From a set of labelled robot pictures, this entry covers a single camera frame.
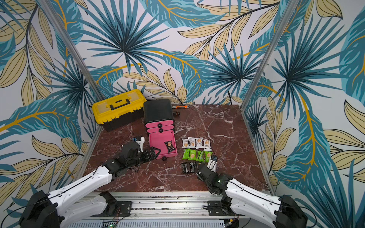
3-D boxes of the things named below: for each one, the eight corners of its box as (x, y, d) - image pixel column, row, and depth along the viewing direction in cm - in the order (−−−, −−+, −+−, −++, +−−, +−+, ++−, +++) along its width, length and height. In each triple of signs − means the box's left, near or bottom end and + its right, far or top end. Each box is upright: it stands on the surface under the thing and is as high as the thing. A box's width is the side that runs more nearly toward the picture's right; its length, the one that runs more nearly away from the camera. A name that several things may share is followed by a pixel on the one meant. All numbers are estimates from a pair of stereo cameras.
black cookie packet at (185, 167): (180, 173, 88) (180, 171, 85) (180, 165, 91) (180, 163, 88) (188, 173, 88) (188, 171, 85) (188, 165, 91) (188, 163, 88)
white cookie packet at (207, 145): (203, 151, 97) (203, 149, 96) (202, 140, 102) (202, 139, 101) (211, 151, 97) (211, 149, 96) (209, 141, 102) (210, 139, 101)
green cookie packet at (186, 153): (182, 159, 92) (182, 158, 91) (182, 149, 97) (182, 148, 95) (190, 159, 93) (190, 158, 91) (190, 149, 97) (190, 148, 95)
